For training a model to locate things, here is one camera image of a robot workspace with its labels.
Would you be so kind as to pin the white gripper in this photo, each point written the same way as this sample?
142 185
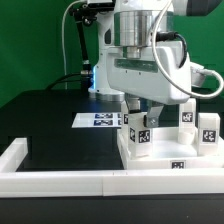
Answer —
142 78

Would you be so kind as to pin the white U-shaped fence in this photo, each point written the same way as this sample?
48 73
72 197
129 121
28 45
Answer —
101 183

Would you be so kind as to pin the white square tabletop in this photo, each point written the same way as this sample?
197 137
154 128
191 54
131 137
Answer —
168 153

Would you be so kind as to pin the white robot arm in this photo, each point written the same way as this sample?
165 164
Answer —
137 24

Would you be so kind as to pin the white marker plate with tags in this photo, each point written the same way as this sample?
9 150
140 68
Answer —
94 120

